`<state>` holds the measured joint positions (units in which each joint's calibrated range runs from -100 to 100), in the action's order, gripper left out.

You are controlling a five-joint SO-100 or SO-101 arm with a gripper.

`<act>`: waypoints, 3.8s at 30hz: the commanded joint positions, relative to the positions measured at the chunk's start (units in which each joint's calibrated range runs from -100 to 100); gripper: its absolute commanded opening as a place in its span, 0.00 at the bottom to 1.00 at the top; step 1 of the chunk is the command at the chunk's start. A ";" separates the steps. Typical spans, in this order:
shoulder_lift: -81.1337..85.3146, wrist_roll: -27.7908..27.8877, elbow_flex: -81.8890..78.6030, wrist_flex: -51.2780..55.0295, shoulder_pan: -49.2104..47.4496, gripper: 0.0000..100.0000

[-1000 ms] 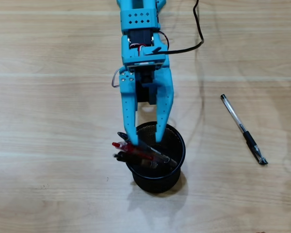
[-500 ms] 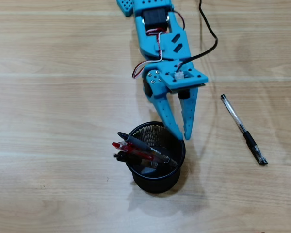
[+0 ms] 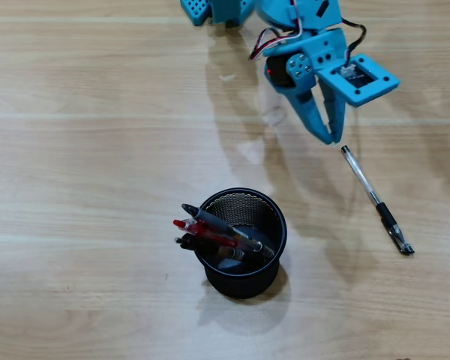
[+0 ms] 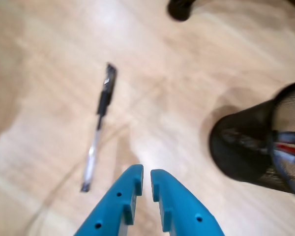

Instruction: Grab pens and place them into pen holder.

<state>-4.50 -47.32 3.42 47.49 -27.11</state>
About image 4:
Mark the clear capped black gel pen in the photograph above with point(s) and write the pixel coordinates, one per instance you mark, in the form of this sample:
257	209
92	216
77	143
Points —
104	98

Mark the red retractable pen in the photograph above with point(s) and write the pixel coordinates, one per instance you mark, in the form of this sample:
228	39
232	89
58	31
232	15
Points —
290	148

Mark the black mesh pen holder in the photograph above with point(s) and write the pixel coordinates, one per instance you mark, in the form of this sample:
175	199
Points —
241	147

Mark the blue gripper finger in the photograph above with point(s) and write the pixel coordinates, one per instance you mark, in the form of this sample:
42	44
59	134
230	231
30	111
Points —
108	211
184	211

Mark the black tripod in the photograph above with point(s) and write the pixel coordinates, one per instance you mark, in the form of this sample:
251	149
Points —
180	9

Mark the clear pen with grey grip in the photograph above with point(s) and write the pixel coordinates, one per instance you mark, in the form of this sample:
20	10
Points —
290	137

